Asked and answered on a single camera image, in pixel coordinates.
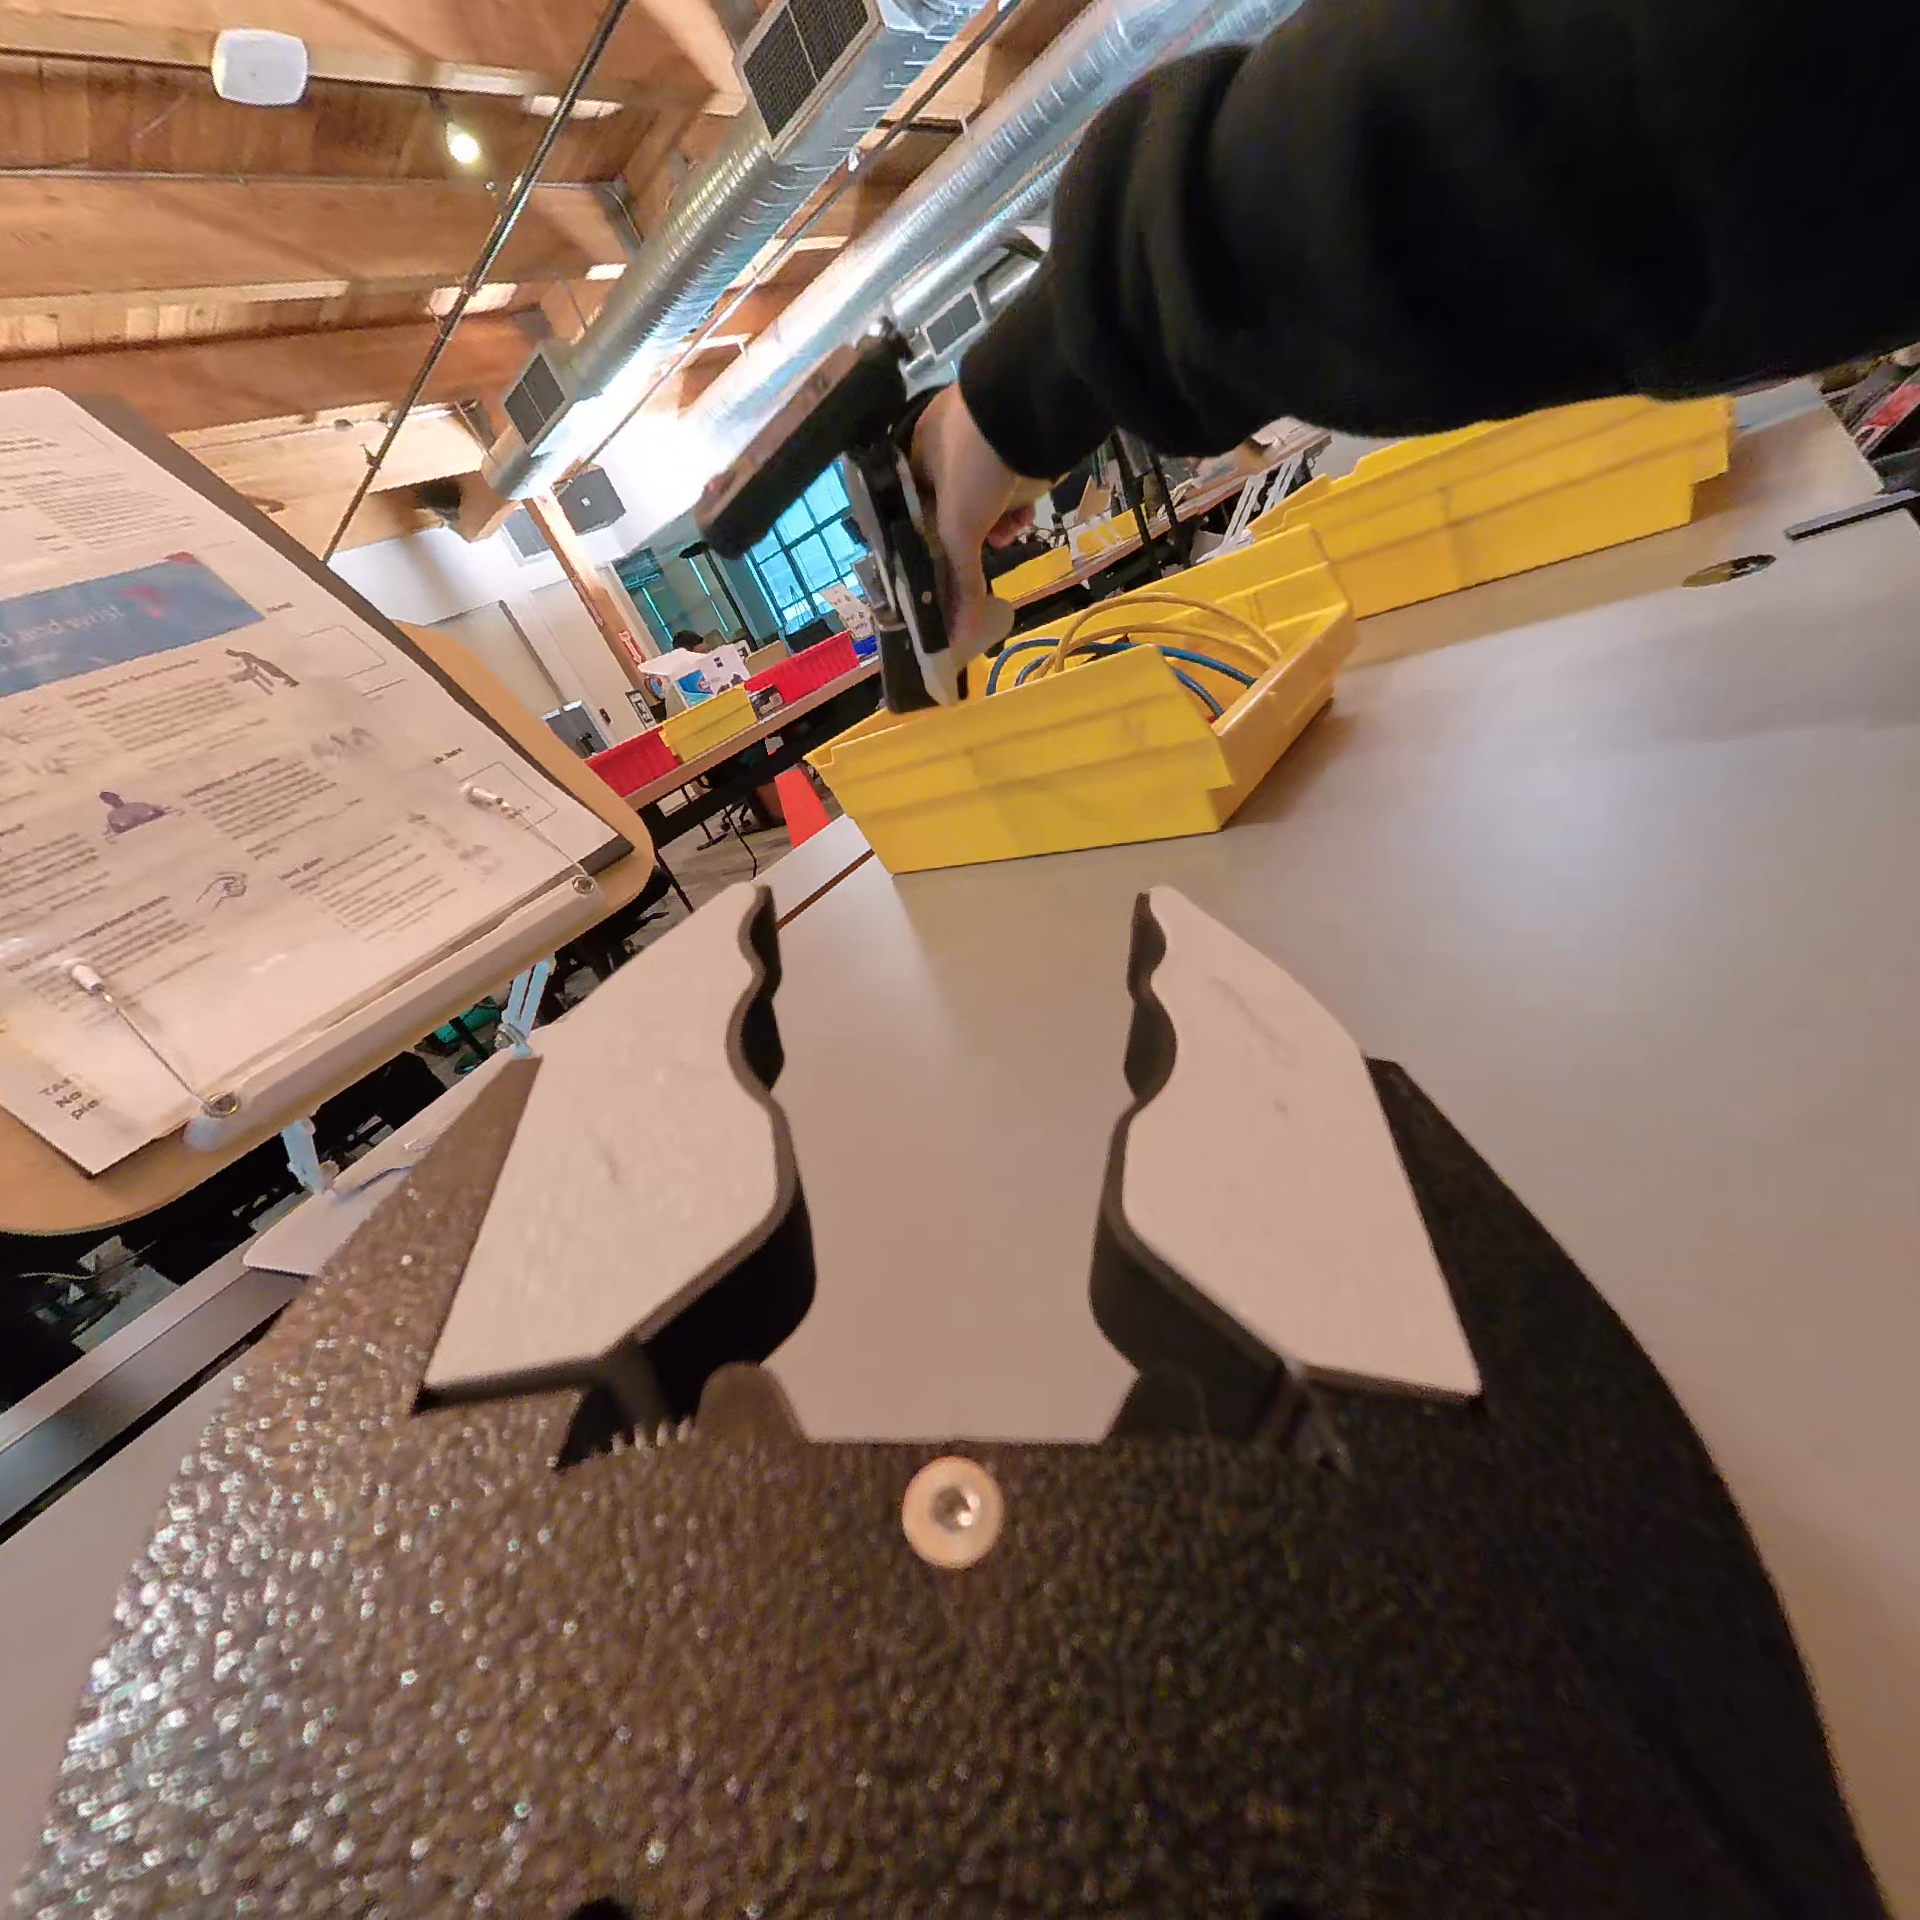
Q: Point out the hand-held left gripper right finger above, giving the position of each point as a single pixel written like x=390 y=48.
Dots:
x=1290 y=1184

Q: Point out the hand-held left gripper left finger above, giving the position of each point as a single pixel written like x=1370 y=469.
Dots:
x=630 y=1184

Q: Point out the person's right forearm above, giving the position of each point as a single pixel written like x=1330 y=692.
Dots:
x=1423 y=225

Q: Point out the person's right hand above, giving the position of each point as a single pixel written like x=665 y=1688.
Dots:
x=976 y=482

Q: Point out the long red plastic bin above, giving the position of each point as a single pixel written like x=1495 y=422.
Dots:
x=803 y=667

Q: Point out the white cardboard box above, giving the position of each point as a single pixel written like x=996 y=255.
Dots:
x=700 y=678

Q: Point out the small yellow plastic bin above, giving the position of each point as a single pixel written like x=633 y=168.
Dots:
x=710 y=725

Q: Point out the long wooden table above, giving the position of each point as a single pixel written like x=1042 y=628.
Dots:
x=750 y=744

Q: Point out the instruction sheet on stand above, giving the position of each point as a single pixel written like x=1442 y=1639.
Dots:
x=600 y=885

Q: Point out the small red plastic bin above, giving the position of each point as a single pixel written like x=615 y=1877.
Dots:
x=630 y=765

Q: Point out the orange traffic cone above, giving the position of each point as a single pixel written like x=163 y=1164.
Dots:
x=803 y=819

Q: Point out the printed instruction sheet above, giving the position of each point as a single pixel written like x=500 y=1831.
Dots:
x=223 y=781

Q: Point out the silver air duct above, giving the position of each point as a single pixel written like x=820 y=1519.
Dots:
x=840 y=255

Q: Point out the black wall speaker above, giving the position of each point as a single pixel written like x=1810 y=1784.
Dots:
x=590 y=498

